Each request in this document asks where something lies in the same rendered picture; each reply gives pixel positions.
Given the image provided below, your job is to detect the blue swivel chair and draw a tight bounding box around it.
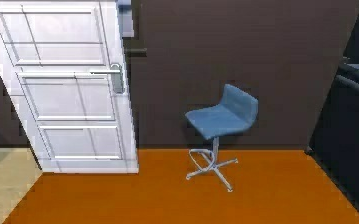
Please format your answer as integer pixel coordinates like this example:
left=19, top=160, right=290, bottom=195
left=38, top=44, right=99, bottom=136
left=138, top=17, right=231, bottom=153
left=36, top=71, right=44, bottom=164
left=184, top=83, right=259, bottom=193

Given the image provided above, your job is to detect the white panelled room door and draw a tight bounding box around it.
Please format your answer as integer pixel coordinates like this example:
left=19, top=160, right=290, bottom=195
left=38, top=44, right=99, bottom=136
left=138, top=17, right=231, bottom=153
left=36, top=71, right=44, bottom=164
left=0, top=0, right=140, bottom=175

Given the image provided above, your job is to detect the silver door lever handle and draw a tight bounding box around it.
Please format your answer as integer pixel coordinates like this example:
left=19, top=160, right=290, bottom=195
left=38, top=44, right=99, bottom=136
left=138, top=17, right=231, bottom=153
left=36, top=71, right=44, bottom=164
left=89, top=62, right=125, bottom=95

